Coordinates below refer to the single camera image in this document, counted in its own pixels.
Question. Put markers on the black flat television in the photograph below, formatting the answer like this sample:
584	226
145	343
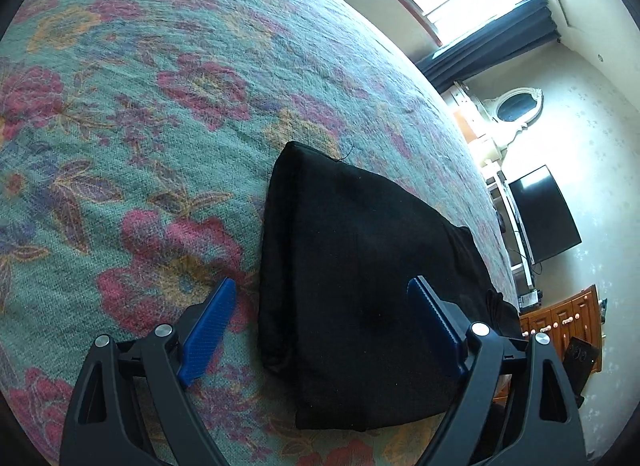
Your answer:
545	216

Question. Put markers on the white television stand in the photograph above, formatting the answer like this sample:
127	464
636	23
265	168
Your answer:
522	266

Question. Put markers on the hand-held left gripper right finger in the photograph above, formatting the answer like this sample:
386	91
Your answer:
435	331

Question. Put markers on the black pants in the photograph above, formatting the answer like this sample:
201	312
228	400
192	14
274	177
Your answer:
360	246

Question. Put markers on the black rectangular device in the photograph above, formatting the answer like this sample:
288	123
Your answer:
580	361

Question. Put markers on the floral bedspread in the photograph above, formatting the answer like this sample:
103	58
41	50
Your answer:
125	95

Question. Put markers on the brown wooden cabinet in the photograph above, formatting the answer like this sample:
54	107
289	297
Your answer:
555	316

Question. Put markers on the small desk calendar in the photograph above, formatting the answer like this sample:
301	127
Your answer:
528	300

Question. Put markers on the white oval vanity mirror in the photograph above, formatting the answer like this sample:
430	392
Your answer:
515	105

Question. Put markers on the white vanity dresser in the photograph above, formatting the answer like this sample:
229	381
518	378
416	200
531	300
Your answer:
467	115

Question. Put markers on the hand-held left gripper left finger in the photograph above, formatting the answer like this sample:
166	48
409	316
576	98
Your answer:
207	336

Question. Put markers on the dark blue curtain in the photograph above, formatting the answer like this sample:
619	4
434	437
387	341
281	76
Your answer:
480	53

